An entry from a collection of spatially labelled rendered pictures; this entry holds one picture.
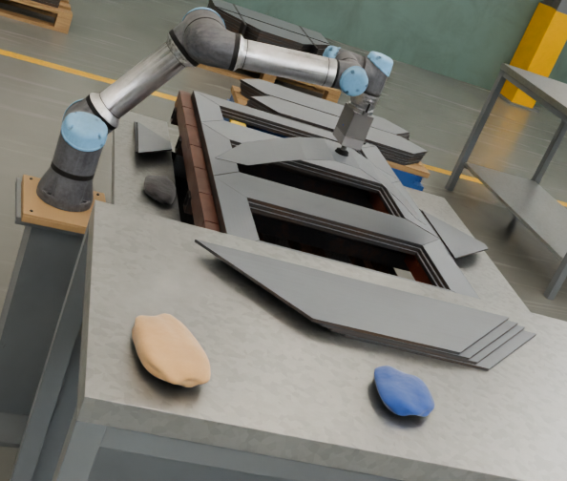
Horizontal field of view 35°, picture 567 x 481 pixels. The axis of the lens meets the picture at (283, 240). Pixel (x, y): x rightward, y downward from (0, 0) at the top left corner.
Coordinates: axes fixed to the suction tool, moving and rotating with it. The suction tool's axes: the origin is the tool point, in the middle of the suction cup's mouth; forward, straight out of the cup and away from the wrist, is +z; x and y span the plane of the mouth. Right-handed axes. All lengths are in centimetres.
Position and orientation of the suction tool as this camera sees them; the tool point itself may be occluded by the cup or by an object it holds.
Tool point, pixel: (340, 156)
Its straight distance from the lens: 264.9
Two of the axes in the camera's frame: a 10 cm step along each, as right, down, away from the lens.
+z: -3.5, 8.5, 3.9
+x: -9.0, -2.0, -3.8
